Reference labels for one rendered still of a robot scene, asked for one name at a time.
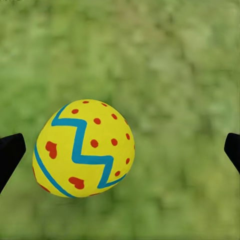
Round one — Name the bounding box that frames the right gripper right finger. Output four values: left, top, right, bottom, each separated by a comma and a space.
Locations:
224, 132, 240, 173

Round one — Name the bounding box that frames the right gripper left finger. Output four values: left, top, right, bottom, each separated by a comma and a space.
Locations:
0, 133, 26, 194

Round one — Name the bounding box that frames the easter egg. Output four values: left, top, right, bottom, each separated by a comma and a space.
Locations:
32, 99, 135, 198

